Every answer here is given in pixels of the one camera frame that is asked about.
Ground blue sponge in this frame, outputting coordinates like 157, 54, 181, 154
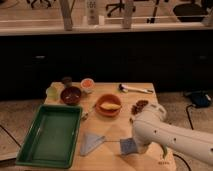
120, 138, 137, 155

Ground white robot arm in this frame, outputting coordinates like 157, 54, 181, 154
132, 103, 213, 165

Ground green plastic tray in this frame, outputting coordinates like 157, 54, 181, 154
16, 105, 82, 169

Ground grey folded cloth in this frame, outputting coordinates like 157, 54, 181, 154
80, 132, 106, 156

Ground yellow banana piece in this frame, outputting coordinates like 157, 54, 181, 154
100, 103, 121, 110

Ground orange bowl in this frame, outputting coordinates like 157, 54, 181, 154
95, 94, 121, 117

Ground metal spoon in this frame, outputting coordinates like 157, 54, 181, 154
81, 105, 96, 121

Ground black device on floor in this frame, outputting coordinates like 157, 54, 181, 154
184, 91, 211, 108

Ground white cup orange contents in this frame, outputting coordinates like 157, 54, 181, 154
80, 78, 95, 94

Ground dark red bowl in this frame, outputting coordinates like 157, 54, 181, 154
60, 86, 82, 105

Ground dark small cup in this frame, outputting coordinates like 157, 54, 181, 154
61, 77, 72, 87

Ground light green cup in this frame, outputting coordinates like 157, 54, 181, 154
46, 86, 58, 100

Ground black cable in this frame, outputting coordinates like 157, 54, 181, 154
173, 103, 198, 171

